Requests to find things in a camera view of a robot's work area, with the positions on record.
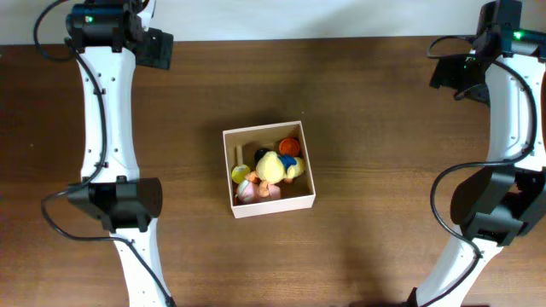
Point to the black round puck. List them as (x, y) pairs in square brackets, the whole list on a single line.
[(260, 153)]

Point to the yellow wooden rattle drum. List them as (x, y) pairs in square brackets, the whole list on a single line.
[(240, 170)]

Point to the yellow plush duck toy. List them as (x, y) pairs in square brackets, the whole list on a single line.
[(273, 168)]

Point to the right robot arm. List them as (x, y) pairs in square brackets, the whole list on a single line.
[(505, 198)]

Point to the orange round puck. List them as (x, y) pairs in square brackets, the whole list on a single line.
[(289, 146)]

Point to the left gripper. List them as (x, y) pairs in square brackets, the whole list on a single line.
[(164, 58)]

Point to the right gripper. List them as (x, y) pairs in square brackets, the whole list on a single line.
[(446, 70)]

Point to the pink white bunny figurine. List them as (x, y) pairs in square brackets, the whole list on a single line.
[(247, 193)]

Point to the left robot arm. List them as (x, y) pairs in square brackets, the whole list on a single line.
[(110, 39)]

